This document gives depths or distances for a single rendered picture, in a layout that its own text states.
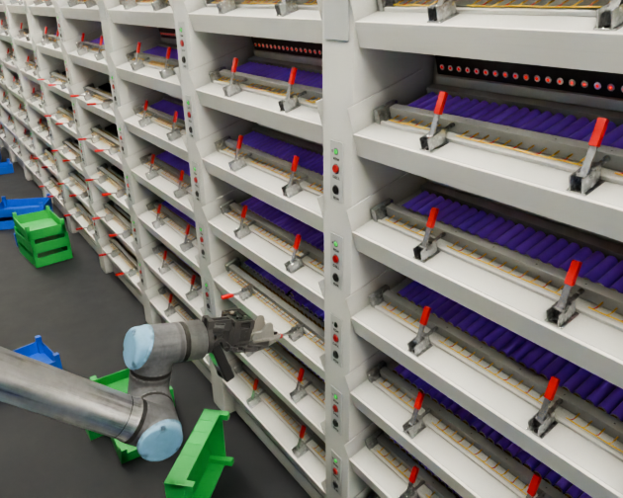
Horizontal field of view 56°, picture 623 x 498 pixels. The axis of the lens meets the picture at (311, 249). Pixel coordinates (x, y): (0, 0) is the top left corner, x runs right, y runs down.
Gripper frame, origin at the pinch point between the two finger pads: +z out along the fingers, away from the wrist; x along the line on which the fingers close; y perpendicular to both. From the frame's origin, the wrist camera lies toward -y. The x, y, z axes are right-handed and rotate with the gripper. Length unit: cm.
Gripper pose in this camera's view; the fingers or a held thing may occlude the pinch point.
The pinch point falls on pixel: (273, 337)
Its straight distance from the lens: 148.8
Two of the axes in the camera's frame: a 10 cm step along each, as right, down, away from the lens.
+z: 8.1, -0.2, 5.9
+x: -5.7, -3.2, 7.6
